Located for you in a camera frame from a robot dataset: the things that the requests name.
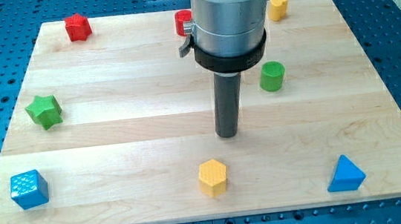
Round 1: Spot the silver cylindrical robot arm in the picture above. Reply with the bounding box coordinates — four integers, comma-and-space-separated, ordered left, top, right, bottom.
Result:
178, 0, 267, 76

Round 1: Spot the red star block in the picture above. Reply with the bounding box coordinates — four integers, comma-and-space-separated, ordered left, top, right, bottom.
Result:
64, 13, 92, 42

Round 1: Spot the green star block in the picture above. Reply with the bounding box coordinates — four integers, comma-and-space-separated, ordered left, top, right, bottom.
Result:
25, 95, 63, 131

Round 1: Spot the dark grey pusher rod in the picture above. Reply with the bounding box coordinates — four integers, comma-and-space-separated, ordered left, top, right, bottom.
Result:
213, 73, 241, 138

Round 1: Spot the yellow hexagon block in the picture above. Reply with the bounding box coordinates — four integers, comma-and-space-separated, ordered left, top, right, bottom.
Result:
198, 159, 227, 197

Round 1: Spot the green cylinder block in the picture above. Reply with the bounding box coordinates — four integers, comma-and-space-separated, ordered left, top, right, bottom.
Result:
259, 61, 285, 92

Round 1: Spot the light wooden board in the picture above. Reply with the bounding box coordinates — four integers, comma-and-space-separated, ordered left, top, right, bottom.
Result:
0, 0, 401, 224

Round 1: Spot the red cylinder block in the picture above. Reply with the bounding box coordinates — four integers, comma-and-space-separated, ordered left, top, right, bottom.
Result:
174, 10, 192, 36

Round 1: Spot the blue triangle block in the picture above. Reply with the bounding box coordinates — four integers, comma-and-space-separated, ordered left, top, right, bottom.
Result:
327, 154, 366, 192

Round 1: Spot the blue cube block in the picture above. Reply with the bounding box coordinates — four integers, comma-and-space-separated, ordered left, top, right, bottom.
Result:
10, 170, 50, 210

